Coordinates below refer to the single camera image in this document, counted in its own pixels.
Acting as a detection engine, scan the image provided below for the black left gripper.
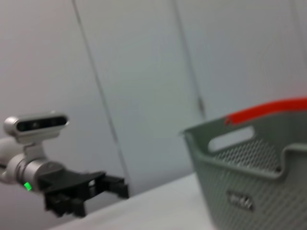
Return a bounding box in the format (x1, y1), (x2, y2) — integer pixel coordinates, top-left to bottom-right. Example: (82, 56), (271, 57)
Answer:
(38, 168), (130, 218)

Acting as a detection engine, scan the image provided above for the grey perforated storage basket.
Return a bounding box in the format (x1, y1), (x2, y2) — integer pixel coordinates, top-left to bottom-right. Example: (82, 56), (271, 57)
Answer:
(179, 112), (307, 230)

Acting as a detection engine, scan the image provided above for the orange basket carry handle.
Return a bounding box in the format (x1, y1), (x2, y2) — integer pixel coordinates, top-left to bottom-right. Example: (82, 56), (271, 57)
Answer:
(224, 96), (307, 126)

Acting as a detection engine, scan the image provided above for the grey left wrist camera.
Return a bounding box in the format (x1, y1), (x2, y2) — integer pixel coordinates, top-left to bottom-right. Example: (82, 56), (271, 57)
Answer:
(3, 111), (71, 165)

